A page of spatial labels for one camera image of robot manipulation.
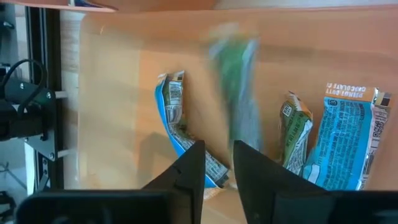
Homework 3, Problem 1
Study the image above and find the translucent orange plastic bin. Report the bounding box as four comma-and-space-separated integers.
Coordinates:
76, 4, 398, 224

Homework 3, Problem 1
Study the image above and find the blue green orange granola bar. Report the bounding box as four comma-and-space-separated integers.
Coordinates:
207, 22, 266, 154

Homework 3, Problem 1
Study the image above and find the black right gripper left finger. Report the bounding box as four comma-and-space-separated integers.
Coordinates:
141, 139, 206, 224

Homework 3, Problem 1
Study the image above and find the blue peanut butter granola bar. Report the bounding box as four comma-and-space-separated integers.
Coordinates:
302, 82, 392, 192

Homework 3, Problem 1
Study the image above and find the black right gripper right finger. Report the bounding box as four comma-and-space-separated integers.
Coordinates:
233, 139, 331, 224

